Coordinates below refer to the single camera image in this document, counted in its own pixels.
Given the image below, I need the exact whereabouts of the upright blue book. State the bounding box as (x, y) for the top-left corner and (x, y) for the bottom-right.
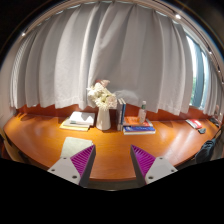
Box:
(120, 98), (127, 131)

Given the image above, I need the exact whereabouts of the upright dark book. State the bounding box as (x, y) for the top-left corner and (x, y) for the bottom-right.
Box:
(116, 98), (124, 132)

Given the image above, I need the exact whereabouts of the flat blue book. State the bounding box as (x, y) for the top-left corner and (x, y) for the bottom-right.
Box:
(122, 125), (157, 136)

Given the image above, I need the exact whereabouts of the white ceramic vase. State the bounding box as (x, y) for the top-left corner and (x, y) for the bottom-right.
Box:
(95, 107), (112, 131)

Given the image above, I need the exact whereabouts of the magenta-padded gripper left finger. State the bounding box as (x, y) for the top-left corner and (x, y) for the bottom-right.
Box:
(47, 144), (97, 188)

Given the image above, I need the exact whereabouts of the white flower bouquet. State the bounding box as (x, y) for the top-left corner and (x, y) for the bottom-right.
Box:
(86, 79), (118, 112)

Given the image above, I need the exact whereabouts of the flat red booklet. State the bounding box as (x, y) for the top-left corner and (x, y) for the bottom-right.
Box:
(185, 118), (203, 130)

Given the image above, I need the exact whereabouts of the thin grey book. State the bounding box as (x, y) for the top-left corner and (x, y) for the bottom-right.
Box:
(62, 117), (91, 129)

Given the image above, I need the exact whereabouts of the large yellow book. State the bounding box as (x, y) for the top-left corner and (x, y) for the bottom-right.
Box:
(59, 120), (91, 132)

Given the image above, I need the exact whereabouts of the flat orange book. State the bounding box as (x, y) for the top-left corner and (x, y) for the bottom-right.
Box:
(123, 115), (154, 128)

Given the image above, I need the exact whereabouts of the white curtain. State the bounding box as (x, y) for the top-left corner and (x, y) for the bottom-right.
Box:
(9, 1), (224, 116)

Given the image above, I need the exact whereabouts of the window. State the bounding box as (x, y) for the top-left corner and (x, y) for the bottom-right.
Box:
(184, 33), (214, 109)

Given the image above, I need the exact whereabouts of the thick white book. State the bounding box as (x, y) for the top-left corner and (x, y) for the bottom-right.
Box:
(68, 111), (96, 127)

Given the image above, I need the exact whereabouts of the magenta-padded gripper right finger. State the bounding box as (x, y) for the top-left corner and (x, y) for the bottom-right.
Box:
(130, 144), (179, 186)

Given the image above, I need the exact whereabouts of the black backpack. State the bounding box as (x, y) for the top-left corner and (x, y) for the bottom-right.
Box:
(194, 139), (218, 164)

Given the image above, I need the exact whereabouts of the clear plastic bottle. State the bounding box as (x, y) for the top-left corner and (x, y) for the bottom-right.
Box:
(137, 100), (148, 124)

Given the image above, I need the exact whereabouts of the pale green yellow-striped towel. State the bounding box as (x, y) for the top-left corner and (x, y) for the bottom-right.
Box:
(60, 136), (94, 159)

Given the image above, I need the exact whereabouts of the tan wooden chair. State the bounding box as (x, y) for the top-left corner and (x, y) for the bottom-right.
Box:
(0, 128), (26, 164)

